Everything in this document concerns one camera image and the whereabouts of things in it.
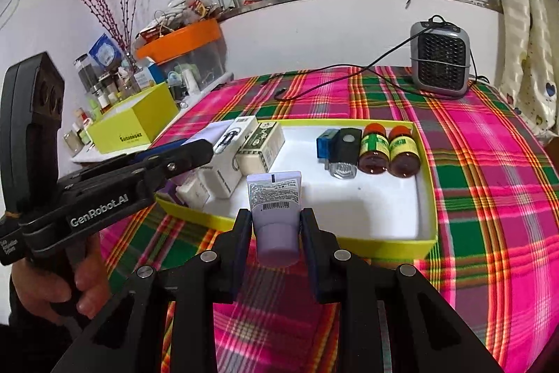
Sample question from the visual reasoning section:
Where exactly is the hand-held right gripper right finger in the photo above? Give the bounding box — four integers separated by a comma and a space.
299, 207, 507, 373

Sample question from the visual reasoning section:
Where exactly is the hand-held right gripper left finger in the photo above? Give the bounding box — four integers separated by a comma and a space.
50, 208, 254, 373

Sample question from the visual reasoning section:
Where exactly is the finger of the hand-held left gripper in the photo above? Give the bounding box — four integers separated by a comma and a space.
86, 139, 189, 175
130, 139, 215, 200

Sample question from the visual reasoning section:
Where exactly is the white box purple end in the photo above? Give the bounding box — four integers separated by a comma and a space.
157, 120, 235, 209

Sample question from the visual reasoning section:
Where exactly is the white box carabiner print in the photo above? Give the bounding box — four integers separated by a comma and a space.
198, 115, 259, 199

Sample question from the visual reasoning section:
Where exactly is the lavender tube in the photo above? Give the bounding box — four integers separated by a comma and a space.
246, 171, 303, 268

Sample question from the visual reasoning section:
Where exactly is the white box green pattern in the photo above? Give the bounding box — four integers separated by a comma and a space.
235, 121, 286, 175

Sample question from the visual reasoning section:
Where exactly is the yellow-green shallow tray box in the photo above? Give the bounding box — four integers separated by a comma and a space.
154, 118, 439, 261

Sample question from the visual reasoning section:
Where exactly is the blue small box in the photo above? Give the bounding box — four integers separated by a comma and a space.
316, 129, 340, 162

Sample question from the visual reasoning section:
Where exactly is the black box round button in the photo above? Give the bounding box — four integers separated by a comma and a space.
330, 128, 363, 165

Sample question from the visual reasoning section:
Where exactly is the brown bottle orange cap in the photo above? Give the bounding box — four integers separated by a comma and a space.
357, 122, 391, 176
388, 125, 422, 177

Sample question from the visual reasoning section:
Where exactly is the person's left hand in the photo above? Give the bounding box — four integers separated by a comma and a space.
10, 232, 111, 325

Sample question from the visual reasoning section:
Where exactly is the yellow-green cardboard box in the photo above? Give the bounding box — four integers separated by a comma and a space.
87, 82, 181, 156

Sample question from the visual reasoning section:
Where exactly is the cluster of small jars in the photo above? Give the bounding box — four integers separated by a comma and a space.
62, 53, 154, 158

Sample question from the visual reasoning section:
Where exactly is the clear storage box orange lid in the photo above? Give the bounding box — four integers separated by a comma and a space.
135, 19, 228, 99

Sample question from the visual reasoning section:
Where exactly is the blue white packet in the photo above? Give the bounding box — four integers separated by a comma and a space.
88, 33, 122, 69

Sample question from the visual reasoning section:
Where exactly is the clutter pile on lid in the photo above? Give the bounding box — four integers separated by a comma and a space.
135, 0, 224, 42

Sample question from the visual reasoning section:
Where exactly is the pink plaid tablecloth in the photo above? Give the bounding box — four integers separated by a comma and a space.
105, 66, 559, 373

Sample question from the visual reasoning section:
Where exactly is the grey space heater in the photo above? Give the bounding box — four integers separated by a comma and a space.
409, 16, 473, 94

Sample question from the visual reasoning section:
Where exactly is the cream patterned curtain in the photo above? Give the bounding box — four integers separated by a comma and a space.
477, 0, 559, 138

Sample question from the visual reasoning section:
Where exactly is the black power cable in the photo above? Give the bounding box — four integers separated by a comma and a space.
261, 15, 491, 100

